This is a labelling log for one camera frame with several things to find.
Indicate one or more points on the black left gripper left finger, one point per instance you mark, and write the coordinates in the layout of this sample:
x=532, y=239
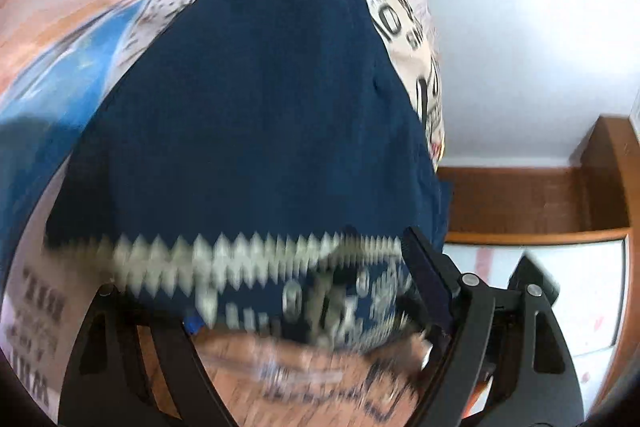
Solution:
x=106, y=384

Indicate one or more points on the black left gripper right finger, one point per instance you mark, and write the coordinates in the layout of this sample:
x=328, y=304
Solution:
x=501, y=358

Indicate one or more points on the navy patterned garment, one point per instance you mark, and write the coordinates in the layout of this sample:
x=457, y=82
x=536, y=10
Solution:
x=256, y=167

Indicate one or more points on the newspaper print bed sheet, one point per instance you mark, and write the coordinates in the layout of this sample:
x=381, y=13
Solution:
x=264, y=380

